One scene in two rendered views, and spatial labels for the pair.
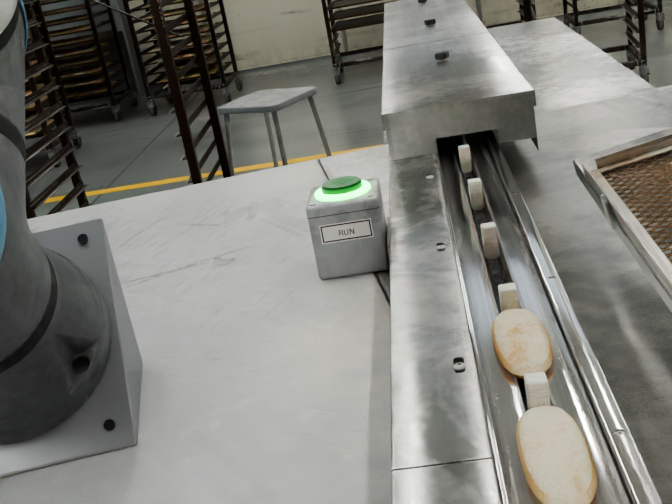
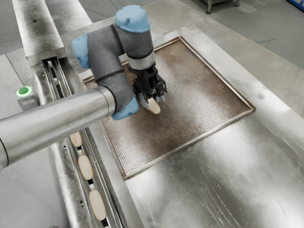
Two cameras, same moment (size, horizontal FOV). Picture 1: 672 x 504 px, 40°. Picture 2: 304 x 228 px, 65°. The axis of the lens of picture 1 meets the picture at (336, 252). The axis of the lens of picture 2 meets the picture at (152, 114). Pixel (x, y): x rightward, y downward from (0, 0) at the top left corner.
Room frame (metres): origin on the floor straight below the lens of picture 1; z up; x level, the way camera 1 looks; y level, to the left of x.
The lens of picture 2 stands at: (-0.02, -0.07, 1.59)
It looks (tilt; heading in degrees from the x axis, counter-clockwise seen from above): 50 degrees down; 327
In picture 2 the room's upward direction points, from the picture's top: straight up
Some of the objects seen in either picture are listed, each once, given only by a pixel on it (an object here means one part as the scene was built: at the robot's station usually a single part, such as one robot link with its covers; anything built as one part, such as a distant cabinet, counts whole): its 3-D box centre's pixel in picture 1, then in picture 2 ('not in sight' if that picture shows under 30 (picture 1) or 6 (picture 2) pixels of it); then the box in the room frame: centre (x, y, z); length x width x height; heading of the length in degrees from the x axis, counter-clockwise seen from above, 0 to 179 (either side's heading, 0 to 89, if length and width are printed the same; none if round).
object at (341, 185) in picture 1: (342, 189); (23, 91); (0.86, -0.02, 0.90); 0.04 x 0.04 x 0.02
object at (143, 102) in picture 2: not in sight; (145, 103); (0.45, -0.35, 1.00); 0.06 x 0.03 x 0.09; 177
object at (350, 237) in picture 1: (354, 243); (30, 100); (0.86, -0.02, 0.84); 0.08 x 0.08 x 0.11; 83
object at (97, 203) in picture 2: not in sight; (97, 204); (0.29, -0.08, 0.86); 0.10 x 0.04 x 0.01; 173
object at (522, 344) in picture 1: (520, 336); (75, 135); (0.57, -0.11, 0.86); 0.10 x 0.04 x 0.01; 173
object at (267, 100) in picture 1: (277, 147); not in sight; (4.00, 0.17, 0.23); 0.36 x 0.36 x 0.46; 53
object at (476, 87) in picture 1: (434, 48); (29, 2); (1.68, -0.24, 0.89); 1.25 x 0.18 x 0.09; 173
